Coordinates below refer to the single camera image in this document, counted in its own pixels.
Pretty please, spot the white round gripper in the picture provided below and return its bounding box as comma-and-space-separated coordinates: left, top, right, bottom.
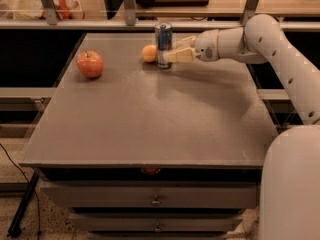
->
163, 30, 219, 63

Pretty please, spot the Red Bull can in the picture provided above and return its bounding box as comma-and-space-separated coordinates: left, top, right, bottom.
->
155, 22, 172, 69

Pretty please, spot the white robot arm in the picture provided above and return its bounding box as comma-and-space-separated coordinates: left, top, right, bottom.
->
164, 14, 320, 240

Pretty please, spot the orange fruit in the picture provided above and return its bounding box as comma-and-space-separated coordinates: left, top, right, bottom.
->
141, 45, 157, 63

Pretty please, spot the red apple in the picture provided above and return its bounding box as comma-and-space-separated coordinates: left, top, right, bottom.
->
76, 50, 104, 79

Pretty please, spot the grey drawer cabinet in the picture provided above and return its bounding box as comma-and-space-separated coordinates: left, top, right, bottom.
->
23, 34, 275, 240

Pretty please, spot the orange white plastic bag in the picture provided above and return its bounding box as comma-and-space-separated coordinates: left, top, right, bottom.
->
53, 0, 85, 20

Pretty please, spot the upper cabinet drawer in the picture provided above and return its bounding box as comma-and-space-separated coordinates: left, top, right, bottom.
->
41, 182, 258, 209

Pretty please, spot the cabinet drawer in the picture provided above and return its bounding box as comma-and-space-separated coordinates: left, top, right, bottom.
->
41, 182, 258, 209
70, 213, 242, 233

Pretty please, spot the lower cabinet drawer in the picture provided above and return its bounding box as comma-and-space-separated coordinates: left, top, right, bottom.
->
70, 213, 242, 233

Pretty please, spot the metal shelf frame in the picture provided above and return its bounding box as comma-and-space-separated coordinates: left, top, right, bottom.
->
0, 0, 320, 32

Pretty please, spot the black floor cable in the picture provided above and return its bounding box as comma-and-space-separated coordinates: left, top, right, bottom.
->
0, 143, 42, 240

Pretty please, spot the black left floor rail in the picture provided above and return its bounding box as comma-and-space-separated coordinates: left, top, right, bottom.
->
7, 173, 39, 238

